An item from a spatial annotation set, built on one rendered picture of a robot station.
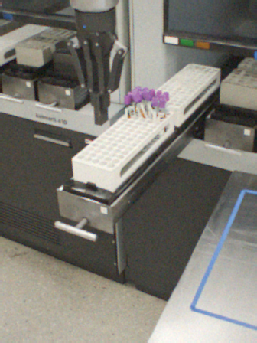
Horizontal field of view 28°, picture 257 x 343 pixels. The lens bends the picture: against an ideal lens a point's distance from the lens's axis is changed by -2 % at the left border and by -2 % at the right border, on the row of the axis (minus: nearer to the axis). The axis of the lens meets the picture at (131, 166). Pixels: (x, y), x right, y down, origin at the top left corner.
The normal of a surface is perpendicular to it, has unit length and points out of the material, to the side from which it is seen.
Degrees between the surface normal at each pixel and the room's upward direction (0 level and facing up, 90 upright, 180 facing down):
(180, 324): 0
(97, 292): 0
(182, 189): 90
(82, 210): 90
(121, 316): 0
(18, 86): 90
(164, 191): 90
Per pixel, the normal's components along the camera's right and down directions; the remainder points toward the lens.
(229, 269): -0.03, -0.84
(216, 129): -0.49, 0.47
